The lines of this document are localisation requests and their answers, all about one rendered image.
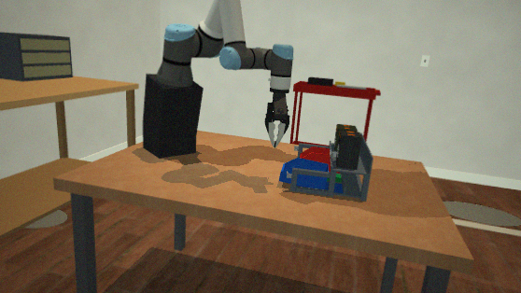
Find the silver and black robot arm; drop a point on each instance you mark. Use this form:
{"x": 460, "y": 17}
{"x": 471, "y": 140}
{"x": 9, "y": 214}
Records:
{"x": 224, "y": 22}

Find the red bin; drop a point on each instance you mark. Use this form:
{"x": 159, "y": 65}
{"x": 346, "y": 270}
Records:
{"x": 319, "y": 154}

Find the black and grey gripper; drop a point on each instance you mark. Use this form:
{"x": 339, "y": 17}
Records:
{"x": 269, "y": 121}

